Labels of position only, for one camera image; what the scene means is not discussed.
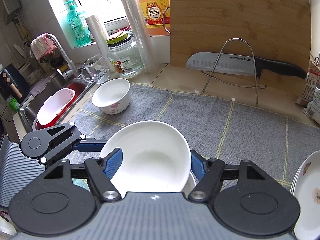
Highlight white bowl pink flowers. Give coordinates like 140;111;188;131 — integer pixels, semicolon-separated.
92;79;131;115

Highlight oval white floral dish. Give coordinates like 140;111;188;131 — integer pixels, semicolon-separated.
290;167;300;195

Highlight white floral plate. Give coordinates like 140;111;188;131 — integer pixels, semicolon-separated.
293;151;319;239

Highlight plain white bowl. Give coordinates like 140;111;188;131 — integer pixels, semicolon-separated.
182;172;196;197

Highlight chrome kitchen faucet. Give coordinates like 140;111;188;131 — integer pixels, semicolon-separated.
40;33;80;79

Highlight blue grey checked towel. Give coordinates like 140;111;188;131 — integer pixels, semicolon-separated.
73;84;319;188

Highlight red and white sink basin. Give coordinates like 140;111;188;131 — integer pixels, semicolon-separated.
32;80;88;131

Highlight clear glass mug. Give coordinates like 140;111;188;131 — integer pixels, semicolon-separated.
80;54;110;85

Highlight glass jar green lid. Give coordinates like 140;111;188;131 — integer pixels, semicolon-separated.
106;30;144;79

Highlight green soap pump bottle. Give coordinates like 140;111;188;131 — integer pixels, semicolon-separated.
65;0;91;46

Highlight pink cloth on faucet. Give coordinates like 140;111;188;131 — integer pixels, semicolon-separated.
30;33;57;61

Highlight white plastic food bag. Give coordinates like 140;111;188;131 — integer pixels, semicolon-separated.
302;87;320;124

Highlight clear plastic wrap roll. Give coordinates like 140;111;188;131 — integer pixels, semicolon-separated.
85;15;116;73

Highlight tall plastic cup stack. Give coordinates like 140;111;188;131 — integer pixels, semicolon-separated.
121;0;158;74

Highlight orange cooking wine jug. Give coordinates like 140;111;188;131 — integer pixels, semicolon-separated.
139;0;170;36

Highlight bamboo cutting board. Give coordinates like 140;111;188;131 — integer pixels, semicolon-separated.
169;0;312;98

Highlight metal wire rack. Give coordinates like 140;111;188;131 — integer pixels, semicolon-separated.
201;37;267;107

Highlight black handled kitchen knife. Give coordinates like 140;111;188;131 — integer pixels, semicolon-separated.
185;52;307;80

